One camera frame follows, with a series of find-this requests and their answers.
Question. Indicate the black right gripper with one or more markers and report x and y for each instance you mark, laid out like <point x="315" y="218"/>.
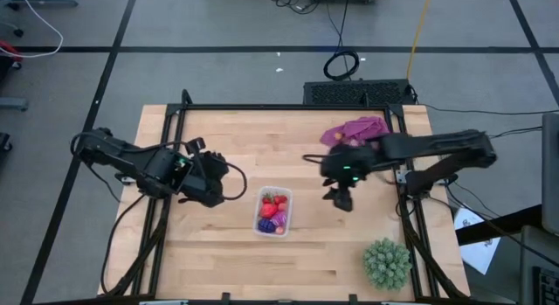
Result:
<point x="349" y="163"/>

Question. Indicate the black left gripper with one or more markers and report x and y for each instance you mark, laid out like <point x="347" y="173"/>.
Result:
<point x="209" y="174"/>

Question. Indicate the small strawberry with long stem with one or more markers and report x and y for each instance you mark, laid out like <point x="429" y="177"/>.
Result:
<point x="281" y="199"/>

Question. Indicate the purple toy grape bunch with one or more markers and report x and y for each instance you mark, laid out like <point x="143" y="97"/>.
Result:
<point x="265" y="226"/>

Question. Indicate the small pink toy ball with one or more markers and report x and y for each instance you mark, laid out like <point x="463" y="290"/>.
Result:
<point x="280" y="230"/>

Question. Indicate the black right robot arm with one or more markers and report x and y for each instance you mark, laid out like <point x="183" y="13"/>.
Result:
<point x="436" y="145"/>

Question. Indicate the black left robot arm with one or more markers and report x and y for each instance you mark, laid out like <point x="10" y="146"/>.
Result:
<point x="118" y="152"/>

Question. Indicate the clear plastic tupperware container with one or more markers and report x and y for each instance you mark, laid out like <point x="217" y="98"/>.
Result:
<point x="256" y="213"/>

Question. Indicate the purple cloth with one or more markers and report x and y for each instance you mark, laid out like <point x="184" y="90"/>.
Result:
<point x="358" y="128"/>

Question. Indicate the black computer case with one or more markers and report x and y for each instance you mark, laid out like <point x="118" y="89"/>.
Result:
<point x="358" y="93"/>

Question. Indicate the green succulent plant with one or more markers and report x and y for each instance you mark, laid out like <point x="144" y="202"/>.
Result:
<point x="387" y="265"/>

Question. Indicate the white paper sheet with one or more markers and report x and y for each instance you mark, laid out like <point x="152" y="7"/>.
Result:
<point x="478" y="252"/>

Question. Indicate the grey monitor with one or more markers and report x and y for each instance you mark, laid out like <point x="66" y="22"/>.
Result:
<point x="551" y="174"/>

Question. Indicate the black desk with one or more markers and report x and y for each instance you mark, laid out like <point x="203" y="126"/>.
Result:
<point x="537" y="252"/>

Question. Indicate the black keyboard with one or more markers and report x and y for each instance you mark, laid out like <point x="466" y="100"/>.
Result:
<point x="548" y="287"/>

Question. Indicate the red object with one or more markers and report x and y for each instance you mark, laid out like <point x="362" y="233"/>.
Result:
<point x="8" y="49"/>

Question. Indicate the grey metal furniture base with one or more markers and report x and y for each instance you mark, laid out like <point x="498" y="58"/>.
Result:
<point x="48" y="1"/>

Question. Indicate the black metal table frame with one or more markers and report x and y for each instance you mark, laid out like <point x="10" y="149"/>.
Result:
<point x="284" y="107"/>

